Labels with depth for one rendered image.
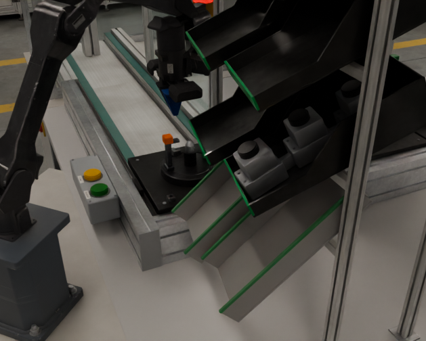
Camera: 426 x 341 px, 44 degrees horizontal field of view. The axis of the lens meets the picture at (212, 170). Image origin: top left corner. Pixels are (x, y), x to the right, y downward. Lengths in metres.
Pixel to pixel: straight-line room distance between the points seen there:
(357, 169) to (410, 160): 0.69
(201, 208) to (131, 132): 0.58
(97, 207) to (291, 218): 0.49
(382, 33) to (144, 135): 1.00
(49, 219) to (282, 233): 0.41
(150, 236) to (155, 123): 0.58
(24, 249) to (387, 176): 0.86
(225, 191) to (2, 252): 0.41
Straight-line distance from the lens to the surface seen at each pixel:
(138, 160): 1.30
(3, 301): 1.02
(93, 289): 1.12
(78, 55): 2.21
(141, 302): 1.08
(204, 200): 1.03
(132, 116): 1.65
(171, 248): 1.13
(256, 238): 0.91
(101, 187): 1.21
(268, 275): 0.81
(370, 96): 0.66
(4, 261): 0.92
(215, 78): 1.38
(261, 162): 0.73
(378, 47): 0.64
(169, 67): 1.10
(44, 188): 1.46
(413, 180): 1.43
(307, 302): 1.08
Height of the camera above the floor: 1.63
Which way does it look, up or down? 32 degrees down
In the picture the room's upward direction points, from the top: straight up
